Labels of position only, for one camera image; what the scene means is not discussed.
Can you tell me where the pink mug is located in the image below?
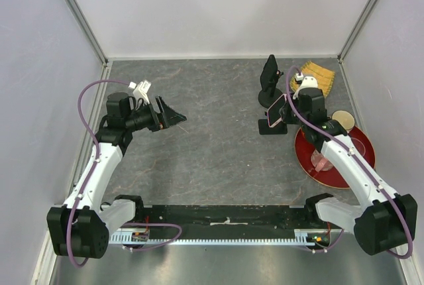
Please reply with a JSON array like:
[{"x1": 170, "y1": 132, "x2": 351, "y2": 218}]
[{"x1": 311, "y1": 150, "x2": 333, "y2": 172}]

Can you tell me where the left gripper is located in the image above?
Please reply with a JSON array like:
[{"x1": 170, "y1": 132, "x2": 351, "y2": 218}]
[{"x1": 125, "y1": 95, "x2": 186, "y2": 133}]

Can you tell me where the round base phone stand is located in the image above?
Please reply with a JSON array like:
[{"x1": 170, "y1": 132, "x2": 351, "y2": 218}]
[{"x1": 258, "y1": 70, "x2": 283, "y2": 108}]

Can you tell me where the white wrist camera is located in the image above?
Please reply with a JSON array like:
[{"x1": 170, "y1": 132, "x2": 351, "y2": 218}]
[
  {"x1": 293, "y1": 73, "x2": 318, "y2": 99},
  {"x1": 129, "y1": 80, "x2": 152, "y2": 104}
]

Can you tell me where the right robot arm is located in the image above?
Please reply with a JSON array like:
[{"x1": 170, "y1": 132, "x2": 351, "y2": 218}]
[{"x1": 268, "y1": 87, "x2": 418, "y2": 259}]

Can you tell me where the pink case phone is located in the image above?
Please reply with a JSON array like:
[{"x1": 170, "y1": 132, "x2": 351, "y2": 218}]
[{"x1": 266, "y1": 94, "x2": 286, "y2": 128}]

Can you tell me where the beige cup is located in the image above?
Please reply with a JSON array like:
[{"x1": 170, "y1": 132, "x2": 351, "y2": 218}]
[{"x1": 331, "y1": 110, "x2": 356, "y2": 133}]

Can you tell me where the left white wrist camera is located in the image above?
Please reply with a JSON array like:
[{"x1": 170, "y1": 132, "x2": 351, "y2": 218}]
[{"x1": 129, "y1": 80, "x2": 152, "y2": 104}]

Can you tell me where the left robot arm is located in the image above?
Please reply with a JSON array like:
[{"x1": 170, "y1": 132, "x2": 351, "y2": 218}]
[{"x1": 46, "y1": 92, "x2": 187, "y2": 266}]

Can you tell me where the clear glass cup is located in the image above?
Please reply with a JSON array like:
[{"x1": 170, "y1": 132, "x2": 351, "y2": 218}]
[{"x1": 351, "y1": 137, "x2": 366, "y2": 156}]

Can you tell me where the yellow bamboo tray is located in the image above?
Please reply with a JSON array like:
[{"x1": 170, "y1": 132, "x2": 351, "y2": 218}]
[{"x1": 290, "y1": 61, "x2": 335, "y2": 98}]

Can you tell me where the red round tray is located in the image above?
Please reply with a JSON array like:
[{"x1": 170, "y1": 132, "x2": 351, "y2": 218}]
[{"x1": 294, "y1": 127, "x2": 376, "y2": 189}]

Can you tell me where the grey cable duct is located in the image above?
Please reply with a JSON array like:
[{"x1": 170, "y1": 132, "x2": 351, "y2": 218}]
[{"x1": 109, "y1": 225, "x2": 329, "y2": 246}]

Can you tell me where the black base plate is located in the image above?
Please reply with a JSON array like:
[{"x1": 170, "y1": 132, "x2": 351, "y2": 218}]
[{"x1": 135, "y1": 205, "x2": 327, "y2": 232}]

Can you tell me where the folding black phone stand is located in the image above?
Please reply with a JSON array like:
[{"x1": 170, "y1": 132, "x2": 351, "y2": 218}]
[{"x1": 258, "y1": 109, "x2": 288, "y2": 135}]

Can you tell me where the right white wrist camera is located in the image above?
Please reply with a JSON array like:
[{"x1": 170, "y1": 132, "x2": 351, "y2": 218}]
[{"x1": 293, "y1": 73, "x2": 318, "y2": 99}]

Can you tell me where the black phone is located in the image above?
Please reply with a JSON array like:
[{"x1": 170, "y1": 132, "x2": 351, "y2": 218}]
[{"x1": 260, "y1": 54, "x2": 278, "y2": 92}]

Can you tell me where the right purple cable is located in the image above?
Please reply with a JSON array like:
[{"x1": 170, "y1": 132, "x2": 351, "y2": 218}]
[{"x1": 285, "y1": 65, "x2": 417, "y2": 259}]

